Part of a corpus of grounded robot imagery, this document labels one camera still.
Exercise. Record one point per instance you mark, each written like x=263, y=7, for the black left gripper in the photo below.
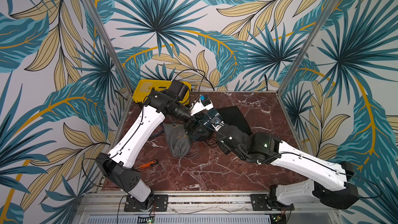
x=193, y=131

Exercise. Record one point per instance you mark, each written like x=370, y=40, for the grey fabric drawstring pouch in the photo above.
x=177, y=140

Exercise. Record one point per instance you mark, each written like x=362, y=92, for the black hair dryer bag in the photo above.
x=208, y=128

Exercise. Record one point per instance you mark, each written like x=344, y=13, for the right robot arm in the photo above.
x=327, y=182

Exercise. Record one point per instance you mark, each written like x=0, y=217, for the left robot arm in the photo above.
x=118, y=164

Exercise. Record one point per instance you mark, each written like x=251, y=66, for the yellow and black toolbox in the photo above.
x=149, y=90

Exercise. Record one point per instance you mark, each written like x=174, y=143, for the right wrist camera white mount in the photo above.
x=216, y=123

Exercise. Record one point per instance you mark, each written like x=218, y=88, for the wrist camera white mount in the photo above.
x=202, y=103
x=216, y=123

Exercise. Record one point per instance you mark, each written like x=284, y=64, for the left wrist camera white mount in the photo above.
x=202, y=103

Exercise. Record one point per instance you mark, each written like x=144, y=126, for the orange handled screwdriver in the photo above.
x=149, y=164

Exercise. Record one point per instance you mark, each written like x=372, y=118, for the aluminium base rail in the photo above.
x=198, y=207

